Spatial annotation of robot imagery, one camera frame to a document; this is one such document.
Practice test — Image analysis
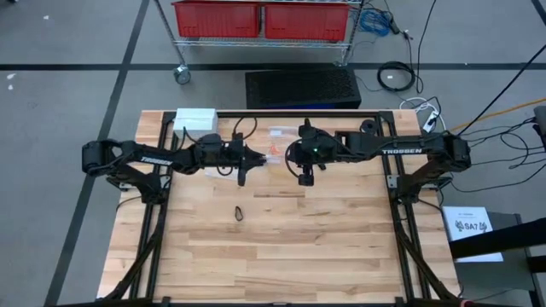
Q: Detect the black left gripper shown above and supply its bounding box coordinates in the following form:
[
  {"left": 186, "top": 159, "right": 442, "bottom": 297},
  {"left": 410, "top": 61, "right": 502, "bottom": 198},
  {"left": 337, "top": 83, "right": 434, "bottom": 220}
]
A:
[{"left": 195, "top": 132, "right": 268, "bottom": 188}]

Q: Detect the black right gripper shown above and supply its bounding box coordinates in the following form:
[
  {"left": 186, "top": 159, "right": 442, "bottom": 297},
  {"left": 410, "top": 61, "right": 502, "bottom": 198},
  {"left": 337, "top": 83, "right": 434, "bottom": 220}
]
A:
[{"left": 290, "top": 118, "right": 340, "bottom": 188}]

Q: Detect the black tape roll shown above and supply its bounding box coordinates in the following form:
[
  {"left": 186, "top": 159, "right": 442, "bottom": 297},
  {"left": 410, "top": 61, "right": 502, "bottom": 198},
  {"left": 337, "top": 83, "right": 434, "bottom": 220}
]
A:
[{"left": 359, "top": 119, "right": 379, "bottom": 136}]

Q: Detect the black perforated case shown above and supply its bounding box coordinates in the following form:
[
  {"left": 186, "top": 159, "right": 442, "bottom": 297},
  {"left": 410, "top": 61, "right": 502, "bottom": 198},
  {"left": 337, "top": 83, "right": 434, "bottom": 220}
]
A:
[{"left": 244, "top": 67, "right": 363, "bottom": 111}]

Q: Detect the white cardboard box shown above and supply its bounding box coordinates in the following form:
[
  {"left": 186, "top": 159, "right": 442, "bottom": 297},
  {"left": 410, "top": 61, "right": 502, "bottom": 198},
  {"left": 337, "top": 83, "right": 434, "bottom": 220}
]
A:
[{"left": 171, "top": 107, "right": 219, "bottom": 141}]

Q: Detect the white power strip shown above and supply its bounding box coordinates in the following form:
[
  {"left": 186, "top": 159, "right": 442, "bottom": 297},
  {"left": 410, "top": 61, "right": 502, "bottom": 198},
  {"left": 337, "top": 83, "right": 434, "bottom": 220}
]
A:
[{"left": 421, "top": 109, "right": 440, "bottom": 133}]

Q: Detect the red plastic bin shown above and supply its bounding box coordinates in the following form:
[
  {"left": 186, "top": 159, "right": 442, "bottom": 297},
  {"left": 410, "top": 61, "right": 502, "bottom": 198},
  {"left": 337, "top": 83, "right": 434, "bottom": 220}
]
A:
[
  {"left": 263, "top": 2, "right": 351, "bottom": 43},
  {"left": 171, "top": 0, "right": 262, "bottom": 39}
]

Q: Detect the white paper sign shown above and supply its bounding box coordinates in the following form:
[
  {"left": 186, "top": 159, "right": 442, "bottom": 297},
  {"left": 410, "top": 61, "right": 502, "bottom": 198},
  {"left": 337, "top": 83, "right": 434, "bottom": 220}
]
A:
[{"left": 442, "top": 206, "right": 504, "bottom": 264}]

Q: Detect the black beam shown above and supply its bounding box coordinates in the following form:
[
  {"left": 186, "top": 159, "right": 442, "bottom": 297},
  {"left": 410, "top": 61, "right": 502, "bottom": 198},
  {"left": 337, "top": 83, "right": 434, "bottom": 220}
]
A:
[{"left": 449, "top": 217, "right": 546, "bottom": 260}]

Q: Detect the grey cabinet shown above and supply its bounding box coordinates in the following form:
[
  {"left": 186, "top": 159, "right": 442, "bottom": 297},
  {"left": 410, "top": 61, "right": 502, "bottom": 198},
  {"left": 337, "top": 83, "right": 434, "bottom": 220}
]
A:
[{"left": 451, "top": 211, "right": 534, "bottom": 307}]

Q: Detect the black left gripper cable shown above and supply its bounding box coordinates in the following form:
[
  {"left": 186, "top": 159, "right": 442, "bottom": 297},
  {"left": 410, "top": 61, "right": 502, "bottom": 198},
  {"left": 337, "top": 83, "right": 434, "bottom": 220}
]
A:
[{"left": 231, "top": 116, "right": 258, "bottom": 142}]

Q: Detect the black aluminium table frame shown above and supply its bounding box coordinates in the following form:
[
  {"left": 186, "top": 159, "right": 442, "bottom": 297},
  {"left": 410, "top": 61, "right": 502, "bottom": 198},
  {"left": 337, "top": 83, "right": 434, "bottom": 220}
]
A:
[{"left": 102, "top": 109, "right": 460, "bottom": 307}]

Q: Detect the black cable coil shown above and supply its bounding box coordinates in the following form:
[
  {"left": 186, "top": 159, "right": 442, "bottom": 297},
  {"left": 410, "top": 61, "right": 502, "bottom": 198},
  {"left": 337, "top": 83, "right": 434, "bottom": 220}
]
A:
[{"left": 376, "top": 61, "right": 417, "bottom": 94}]

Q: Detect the white cable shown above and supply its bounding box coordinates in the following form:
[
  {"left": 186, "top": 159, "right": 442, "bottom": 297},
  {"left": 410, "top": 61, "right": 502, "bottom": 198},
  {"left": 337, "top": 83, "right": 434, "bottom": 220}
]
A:
[{"left": 399, "top": 96, "right": 447, "bottom": 136}]

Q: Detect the chrome wire shelf cart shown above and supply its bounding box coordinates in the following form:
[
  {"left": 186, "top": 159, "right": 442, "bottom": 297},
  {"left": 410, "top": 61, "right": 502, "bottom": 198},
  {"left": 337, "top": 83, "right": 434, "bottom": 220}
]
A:
[{"left": 152, "top": 0, "right": 368, "bottom": 86}]

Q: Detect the black hanging cable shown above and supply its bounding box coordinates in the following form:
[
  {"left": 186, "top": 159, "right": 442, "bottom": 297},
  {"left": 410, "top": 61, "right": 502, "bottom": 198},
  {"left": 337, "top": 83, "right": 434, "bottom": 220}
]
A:
[
  {"left": 415, "top": 0, "right": 439, "bottom": 94},
  {"left": 454, "top": 54, "right": 546, "bottom": 136}
]

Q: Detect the blue cable coil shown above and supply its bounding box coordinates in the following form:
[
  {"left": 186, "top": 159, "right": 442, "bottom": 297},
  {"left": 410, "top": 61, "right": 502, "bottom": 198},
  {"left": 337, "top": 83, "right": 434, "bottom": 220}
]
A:
[{"left": 357, "top": 8, "right": 392, "bottom": 38}]

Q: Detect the yellow cable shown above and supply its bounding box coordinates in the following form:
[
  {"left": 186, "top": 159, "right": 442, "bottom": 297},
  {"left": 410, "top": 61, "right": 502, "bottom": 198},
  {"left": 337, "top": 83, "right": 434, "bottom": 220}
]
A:
[{"left": 447, "top": 96, "right": 546, "bottom": 136}]

